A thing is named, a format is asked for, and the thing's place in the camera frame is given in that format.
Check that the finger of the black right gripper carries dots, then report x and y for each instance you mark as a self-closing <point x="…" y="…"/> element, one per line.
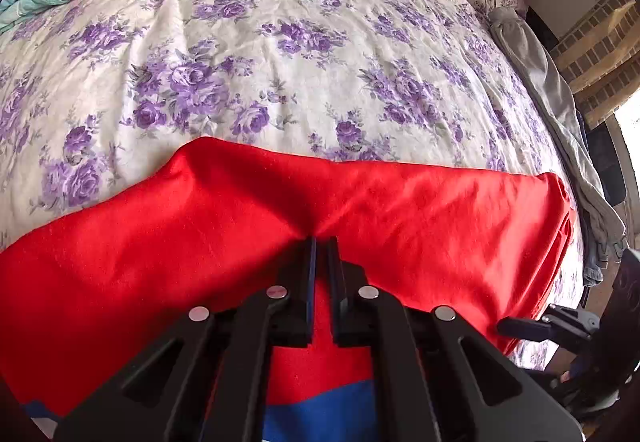
<point x="547" y="328"/>

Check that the purple floral bed sheet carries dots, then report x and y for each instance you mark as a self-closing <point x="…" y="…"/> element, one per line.
<point x="97" y="94"/>

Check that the red blue white pants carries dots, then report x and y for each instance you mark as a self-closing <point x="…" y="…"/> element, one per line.
<point x="84" y="294"/>

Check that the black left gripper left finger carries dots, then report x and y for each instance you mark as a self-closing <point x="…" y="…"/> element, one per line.
<point x="204" y="380"/>

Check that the grey garment on bed edge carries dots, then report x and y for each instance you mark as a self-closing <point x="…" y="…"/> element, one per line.
<point x="605" y="232"/>

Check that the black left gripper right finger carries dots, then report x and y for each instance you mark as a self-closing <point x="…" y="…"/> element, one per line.
<point x="436" y="378"/>

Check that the brick pattern wall panel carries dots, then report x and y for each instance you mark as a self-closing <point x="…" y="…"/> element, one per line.
<point x="599" y="58"/>

